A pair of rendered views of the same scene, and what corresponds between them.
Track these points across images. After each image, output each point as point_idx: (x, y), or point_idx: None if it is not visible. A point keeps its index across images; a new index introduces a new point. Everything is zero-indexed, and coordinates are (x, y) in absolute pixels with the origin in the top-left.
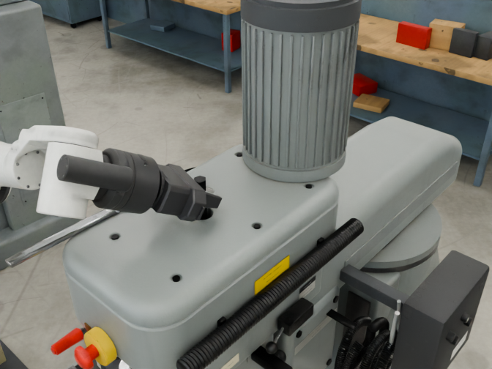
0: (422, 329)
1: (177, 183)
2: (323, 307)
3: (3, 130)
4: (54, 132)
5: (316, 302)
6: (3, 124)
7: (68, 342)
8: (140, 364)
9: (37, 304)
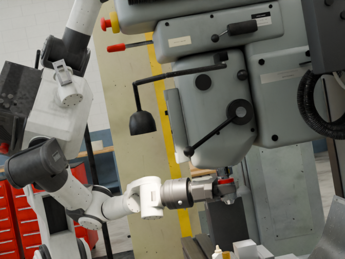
0: (306, 0)
1: None
2: (291, 53)
3: (263, 168)
4: None
5: (285, 48)
6: (263, 163)
7: (115, 45)
8: (118, 10)
9: None
